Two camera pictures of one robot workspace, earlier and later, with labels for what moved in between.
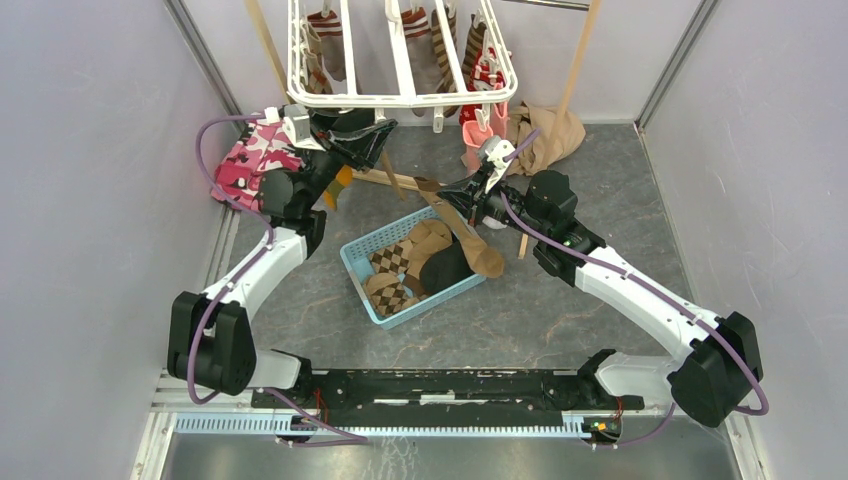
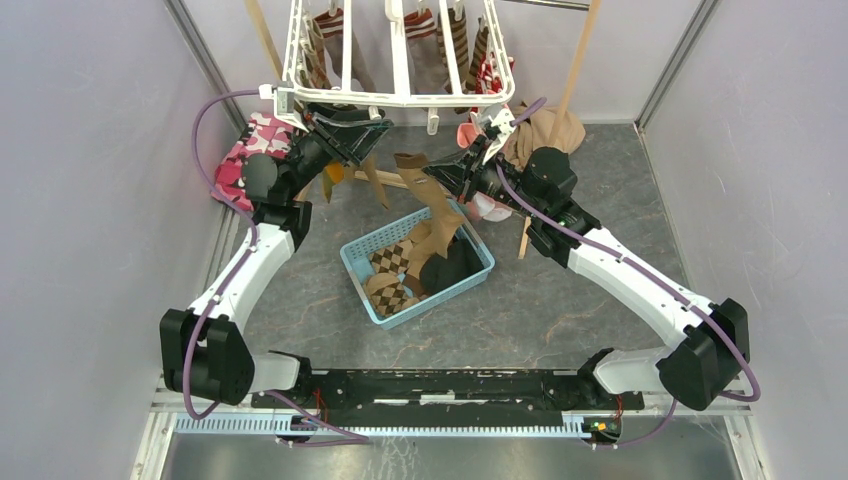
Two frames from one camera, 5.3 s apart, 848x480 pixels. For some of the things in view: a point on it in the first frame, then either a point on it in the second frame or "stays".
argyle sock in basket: x=385 y=287 stays
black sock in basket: x=445 y=269 stays
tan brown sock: x=392 y=176 → x=372 y=172
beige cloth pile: x=561 y=133 stays
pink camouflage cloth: x=264 y=147 stays
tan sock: x=483 y=259 → x=445 y=216
